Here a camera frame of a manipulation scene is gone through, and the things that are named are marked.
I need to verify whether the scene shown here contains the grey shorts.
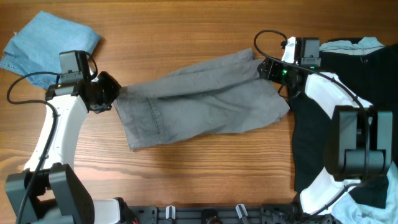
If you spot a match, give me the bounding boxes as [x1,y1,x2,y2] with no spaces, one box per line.
[114,49,289,151]

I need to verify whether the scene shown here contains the right white rail clip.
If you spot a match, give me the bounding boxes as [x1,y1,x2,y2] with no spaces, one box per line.
[235,203,248,219]

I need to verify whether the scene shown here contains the left white rail clip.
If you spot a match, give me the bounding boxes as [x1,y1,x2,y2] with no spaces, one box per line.
[165,205,176,220]

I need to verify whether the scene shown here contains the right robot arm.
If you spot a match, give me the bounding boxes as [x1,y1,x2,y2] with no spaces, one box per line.
[257,58,393,222]

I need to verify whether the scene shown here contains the light blue garment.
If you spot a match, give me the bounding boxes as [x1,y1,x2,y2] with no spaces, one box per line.
[320,37,385,55]

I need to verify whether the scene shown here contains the white rail clip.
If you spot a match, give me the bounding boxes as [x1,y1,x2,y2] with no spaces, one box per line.
[165,205,176,220]
[235,203,248,219]

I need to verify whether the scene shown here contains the black garment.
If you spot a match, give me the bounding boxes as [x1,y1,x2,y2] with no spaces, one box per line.
[290,44,397,208]

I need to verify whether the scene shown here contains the folded blue denim garment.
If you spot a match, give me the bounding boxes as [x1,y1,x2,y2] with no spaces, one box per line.
[1,11,100,89]

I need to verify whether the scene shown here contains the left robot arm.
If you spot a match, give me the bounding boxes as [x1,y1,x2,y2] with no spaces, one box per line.
[5,72,136,223]

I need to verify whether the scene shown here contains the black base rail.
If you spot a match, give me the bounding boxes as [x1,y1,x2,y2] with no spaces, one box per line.
[130,205,297,224]

